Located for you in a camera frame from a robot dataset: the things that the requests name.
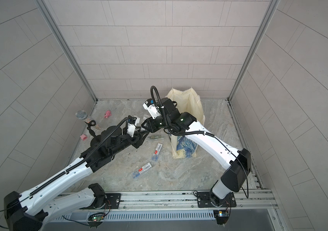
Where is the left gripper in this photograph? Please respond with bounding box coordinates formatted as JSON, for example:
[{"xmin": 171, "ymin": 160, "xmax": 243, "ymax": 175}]
[{"xmin": 108, "ymin": 126, "xmax": 151, "ymax": 157}]

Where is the green compass set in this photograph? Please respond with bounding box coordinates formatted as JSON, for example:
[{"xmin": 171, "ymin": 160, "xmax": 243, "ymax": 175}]
[{"xmin": 148, "ymin": 134, "xmax": 165, "ymax": 140}]

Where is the compass set red label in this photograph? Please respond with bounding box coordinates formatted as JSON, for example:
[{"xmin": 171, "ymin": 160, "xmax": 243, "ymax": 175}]
[{"xmin": 151, "ymin": 143, "xmax": 163, "ymax": 162}]

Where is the compass set red bottom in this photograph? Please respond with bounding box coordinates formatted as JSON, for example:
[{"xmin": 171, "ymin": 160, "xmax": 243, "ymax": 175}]
[{"xmin": 132, "ymin": 162, "xmax": 152, "ymax": 179}]

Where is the cream canvas tote bag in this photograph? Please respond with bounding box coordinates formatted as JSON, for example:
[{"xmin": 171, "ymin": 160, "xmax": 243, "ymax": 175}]
[{"xmin": 167, "ymin": 88, "xmax": 205, "ymax": 159}]

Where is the compass set grey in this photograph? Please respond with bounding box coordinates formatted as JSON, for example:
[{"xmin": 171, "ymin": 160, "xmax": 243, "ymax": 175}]
[{"xmin": 142, "ymin": 115, "xmax": 150, "ymax": 124}]

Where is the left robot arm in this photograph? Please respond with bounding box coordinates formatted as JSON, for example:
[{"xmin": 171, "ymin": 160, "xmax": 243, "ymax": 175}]
[{"xmin": 4, "ymin": 116, "xmax": 152, "ymax": 231}]

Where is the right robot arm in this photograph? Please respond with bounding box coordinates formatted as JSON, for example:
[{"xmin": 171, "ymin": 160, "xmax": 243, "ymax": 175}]
[{"xmin": 142, "ymin": 86, "xmax": 251, "ymax": 207}]

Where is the pink pig toy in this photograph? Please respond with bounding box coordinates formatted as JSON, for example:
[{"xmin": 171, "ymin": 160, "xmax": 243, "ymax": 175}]
[{"xmin": 104, "ymin": 110, "xmax": 112, "ymax": 118}]

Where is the pink eraser block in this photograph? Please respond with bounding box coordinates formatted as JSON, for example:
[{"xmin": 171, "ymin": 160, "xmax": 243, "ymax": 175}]
[{"xmin": 80, "ymin": 134, "xmax": 87, "ymax": 141}]

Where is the left circuit board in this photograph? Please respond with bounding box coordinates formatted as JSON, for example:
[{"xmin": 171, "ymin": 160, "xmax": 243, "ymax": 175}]
[{"xmin": 87, "ymin": 212, "xmax": 105, "ymax": 228}]

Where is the circuit board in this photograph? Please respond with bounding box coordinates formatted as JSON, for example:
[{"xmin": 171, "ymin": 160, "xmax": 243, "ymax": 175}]
[
  {"xmin": 213, "ymin": 210, "xmax": 230, "ymax": 225},
  {"xmin": 87, "ymin": 212, "xmax": 105, "ymax": 228}
]

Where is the right circuit board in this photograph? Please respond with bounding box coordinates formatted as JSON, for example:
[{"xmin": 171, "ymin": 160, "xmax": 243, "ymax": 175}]
[{"xmin": 213, "ymin": 210, "xmax": 230, "ymax": 225}]

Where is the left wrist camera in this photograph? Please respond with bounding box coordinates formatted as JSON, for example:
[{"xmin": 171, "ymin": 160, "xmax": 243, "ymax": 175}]
[{"xmin": 127, "ymin": 115, "xmax": 140, "ymax": 137}]

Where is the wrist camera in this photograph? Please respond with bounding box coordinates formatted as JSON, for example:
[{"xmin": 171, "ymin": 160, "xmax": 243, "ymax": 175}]
[
  {"xmin": 127, "ymin": 115, "xmax": 140, "ymax": 137},
  {"xmin": 143, "ymin": 99, "xmax": 161, "ymax": 119}
]

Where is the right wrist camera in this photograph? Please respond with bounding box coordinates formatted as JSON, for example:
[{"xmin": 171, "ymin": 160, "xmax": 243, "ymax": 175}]
[{"xmin": 143, "ymin": 99, "xmax": 161, "ymax": 119}]

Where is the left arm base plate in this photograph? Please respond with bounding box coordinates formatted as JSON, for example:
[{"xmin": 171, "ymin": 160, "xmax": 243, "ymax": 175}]
[{"xmin": 87, "ymin": 193, "xmax": 121, "ymax": 209}]

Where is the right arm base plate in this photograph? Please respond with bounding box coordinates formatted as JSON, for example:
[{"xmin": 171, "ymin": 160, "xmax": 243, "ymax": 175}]
[{"xmin": 193, "ymin": 191, "xmax": 237, "ymax": 208}]

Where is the aluminium front rail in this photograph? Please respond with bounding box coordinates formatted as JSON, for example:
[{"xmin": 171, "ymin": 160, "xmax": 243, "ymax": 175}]
[{"xmin": 45, "ymin": 189, "xmax": 280, "ymax": 231}]

